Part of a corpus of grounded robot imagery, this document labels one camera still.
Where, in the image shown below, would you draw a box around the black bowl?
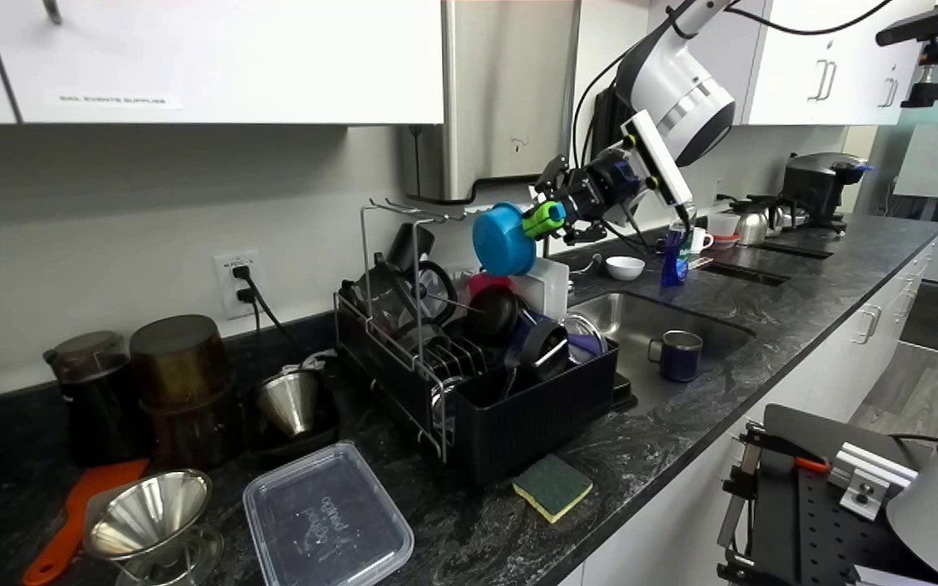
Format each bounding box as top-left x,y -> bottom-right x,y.
454,284 -> 528,351

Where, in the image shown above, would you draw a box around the blue bottle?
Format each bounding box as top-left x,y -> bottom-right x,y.
659,228 -> 697,290

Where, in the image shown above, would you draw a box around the black coffee machine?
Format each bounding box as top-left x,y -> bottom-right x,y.
776,148 -> 872,235

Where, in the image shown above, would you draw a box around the red bowl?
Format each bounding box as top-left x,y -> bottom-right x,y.
462,271 -> 517,307

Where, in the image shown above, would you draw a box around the steel cup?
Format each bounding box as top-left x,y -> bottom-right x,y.
255,349 -> 340,439

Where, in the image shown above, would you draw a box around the green and yellow sponge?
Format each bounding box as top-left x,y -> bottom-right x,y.
508,451 -> 595,528

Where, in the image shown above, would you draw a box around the orange spatula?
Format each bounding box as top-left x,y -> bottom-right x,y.
19,457 -> 152,586

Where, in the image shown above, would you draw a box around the brown stacked canister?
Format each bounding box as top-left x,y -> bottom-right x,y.
128,309 -> 242,473

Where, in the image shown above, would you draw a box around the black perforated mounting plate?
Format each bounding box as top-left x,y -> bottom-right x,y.
749,470 -> 885,586

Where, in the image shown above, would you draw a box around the black overhead camera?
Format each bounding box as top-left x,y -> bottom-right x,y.
872,0 -> 938,109

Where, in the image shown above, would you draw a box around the black dish drying rack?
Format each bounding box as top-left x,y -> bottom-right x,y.
332,194 -> 625,484

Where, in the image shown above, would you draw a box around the white labelled wall cabinet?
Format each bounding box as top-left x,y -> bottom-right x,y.
0,0 -> 450,127

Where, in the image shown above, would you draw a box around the stainless steel sink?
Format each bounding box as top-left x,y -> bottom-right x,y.
571,290 -> 756,368

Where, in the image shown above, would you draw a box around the black counter mat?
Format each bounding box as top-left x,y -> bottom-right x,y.
700,256 -> 793,290
756,236 -> 838,265

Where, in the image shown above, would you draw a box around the black hanging cup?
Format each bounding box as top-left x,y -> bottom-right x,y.
384,222 -> 435,275

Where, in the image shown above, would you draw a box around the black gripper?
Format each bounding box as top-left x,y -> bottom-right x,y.
539,143 -> 647,244

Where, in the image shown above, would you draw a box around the round dark lid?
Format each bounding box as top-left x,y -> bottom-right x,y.
415,256 -> 462,325

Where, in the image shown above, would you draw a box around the black plug with cable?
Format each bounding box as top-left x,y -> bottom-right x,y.
231,261 -> 303,355

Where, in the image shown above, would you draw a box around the large steel funnel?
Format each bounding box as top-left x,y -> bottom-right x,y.
84,466 -> 218,586

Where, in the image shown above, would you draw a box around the dark blue plate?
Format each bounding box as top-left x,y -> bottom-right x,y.
502,312 -> 576,384

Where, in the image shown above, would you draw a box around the black clamp with orange tip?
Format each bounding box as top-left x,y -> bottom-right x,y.
735,421 -> 833,481

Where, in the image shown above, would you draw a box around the white wall power outlet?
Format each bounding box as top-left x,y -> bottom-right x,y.
213,248 -> 266,321

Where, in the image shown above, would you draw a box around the white base cabinet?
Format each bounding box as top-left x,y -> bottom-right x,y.
559,241 -> 938,586

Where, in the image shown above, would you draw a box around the blue pan with green handle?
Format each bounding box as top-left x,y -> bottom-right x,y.
470,198 -> 573,280

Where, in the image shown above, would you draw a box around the dark blue steel-rimmed mug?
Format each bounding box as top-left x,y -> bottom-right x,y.
646,325 -> 706,387

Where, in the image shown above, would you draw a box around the white cabinet with bar handles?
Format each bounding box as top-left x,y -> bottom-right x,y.
576,0 -> 927,131

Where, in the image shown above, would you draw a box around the aluminium extrusion bar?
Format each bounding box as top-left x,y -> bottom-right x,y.
828,436 -> 922,523

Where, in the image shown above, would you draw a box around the small white bowl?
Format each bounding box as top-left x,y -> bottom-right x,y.
603,255 -> 647,285

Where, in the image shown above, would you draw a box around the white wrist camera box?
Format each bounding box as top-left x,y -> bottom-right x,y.
618,106 -> 700,213

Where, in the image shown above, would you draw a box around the clear plastic container lid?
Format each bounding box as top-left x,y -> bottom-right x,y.
238,436 -> 416,586

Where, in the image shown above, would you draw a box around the clear drinking glass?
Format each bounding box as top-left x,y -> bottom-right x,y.
564,309 -> 609,368

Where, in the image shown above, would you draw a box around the dark glass jar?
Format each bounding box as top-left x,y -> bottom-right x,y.
42,325 -> 148,470

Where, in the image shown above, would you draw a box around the stainless paper towel dispenser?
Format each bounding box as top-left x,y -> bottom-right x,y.
402,0 -> 584,205

